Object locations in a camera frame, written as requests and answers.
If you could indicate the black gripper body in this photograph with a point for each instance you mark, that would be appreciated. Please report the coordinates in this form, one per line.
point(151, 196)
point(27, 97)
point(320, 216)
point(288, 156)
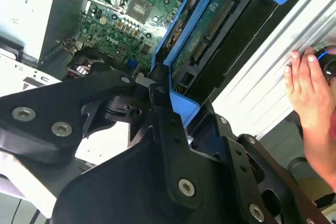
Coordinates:
point(118, 195)

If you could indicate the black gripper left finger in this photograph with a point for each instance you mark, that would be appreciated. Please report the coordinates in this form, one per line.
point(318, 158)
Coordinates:
point(42, 119)

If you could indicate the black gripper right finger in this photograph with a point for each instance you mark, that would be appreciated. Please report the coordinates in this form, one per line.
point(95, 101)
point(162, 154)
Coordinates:
point(236, 155)

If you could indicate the hard disk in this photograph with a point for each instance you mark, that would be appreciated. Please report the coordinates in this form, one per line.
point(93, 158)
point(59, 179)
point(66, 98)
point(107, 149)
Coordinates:
point(210, 24)

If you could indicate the person's bare hand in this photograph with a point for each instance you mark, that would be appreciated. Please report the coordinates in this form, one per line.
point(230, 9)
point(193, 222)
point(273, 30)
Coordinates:
point(307, 98)

